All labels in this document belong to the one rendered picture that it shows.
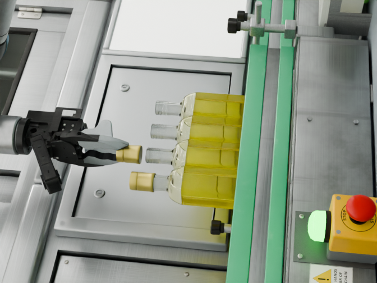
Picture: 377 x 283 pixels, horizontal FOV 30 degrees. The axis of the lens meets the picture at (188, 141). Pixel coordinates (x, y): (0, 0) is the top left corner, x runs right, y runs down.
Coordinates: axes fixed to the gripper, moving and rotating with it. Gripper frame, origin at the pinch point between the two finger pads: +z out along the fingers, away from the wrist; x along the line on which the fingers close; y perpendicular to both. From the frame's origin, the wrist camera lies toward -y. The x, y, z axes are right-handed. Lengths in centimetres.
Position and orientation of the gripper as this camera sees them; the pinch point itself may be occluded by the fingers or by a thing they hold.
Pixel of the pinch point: (122, 153)
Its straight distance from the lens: 132.8
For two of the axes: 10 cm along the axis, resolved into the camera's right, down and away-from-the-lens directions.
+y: 1.3, -8.1, 5.8
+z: 9.9, 0.8, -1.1
